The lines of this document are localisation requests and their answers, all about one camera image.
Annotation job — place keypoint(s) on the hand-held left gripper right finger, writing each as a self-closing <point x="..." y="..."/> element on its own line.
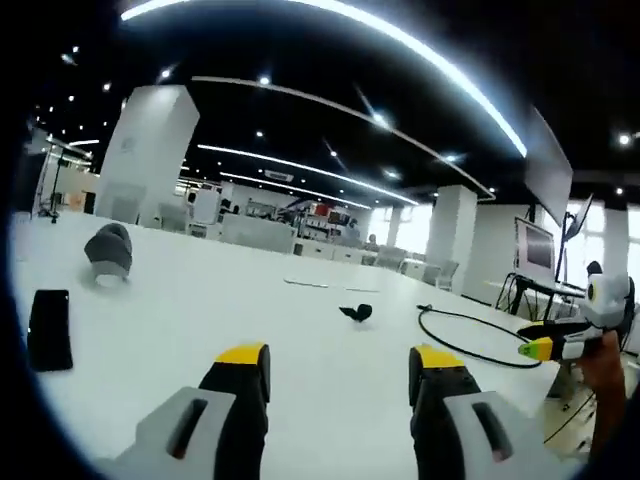
<point x="450" y="400"/>

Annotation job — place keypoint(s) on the person's right hand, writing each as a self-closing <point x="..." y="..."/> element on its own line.
<point x="607" y="360"/>

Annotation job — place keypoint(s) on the white desk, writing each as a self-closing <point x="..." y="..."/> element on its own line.
<point x="200" y="310"/>

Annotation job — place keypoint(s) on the side desk with black legs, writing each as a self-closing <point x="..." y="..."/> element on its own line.
<point x="537" y="295"/>

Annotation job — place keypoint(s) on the white square pillar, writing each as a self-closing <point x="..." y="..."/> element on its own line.
<point x="452" y="227"/>
<point x="147" y="155"/>

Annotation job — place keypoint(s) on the grey rolled cloth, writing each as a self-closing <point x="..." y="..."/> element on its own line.
<point x="109" y="252"/>

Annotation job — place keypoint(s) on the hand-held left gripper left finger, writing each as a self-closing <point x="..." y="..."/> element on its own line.
<point x="235" y="400"/>

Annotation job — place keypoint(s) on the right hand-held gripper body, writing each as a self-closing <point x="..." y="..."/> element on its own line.
<point x="602" y="310"/>

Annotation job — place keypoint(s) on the black smartphone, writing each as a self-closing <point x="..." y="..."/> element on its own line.
<point x="49" y="330"/>

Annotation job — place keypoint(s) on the large tilted display screen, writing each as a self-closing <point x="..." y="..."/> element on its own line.
<point x="547" y="167"/>

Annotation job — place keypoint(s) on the computer monitor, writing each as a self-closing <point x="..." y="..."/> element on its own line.
<point x="536" y="248"/>

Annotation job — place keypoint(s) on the black tripod stand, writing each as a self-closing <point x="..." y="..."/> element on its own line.
<point x="56" y="185"/>

